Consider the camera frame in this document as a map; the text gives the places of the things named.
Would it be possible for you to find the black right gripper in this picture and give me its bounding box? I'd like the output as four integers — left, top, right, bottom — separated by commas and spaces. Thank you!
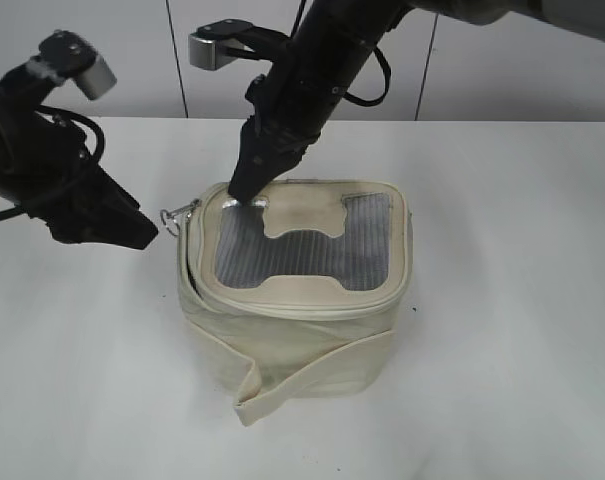
227, 74, 332, 200

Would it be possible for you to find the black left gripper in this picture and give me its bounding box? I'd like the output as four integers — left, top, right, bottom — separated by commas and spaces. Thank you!
26, 119, 159, 250

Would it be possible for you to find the silver ring zipper pull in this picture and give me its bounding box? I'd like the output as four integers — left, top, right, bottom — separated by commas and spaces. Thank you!
160, 198, 201, 237

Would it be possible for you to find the cream zippered lunch bag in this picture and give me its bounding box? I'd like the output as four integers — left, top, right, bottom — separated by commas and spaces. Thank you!
176, 180, 413, 426

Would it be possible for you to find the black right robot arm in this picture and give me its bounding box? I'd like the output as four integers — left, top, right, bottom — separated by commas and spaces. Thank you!
228, 1, 605, 204

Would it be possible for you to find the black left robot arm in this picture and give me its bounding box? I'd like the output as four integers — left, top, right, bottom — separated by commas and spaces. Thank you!
0, 65, 158, 250

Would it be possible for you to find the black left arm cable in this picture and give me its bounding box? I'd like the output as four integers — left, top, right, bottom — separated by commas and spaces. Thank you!
0, 104, 107, 226

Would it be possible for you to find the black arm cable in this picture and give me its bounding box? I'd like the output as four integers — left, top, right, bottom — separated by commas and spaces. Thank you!
341, 44, 394, 107
0, 104, 107, 226

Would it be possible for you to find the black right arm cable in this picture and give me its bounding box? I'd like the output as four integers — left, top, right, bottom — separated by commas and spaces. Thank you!
341, 44, 394, 107

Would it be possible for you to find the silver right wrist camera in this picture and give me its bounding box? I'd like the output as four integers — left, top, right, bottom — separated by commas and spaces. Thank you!
188, 19, 278, 71

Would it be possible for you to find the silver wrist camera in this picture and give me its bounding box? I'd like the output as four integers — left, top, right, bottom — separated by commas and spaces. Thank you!
188, 19, 278, 71
26, 30, 117, 101

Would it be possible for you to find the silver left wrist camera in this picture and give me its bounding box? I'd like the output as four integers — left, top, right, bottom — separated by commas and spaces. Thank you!
26, 30, 117, 101

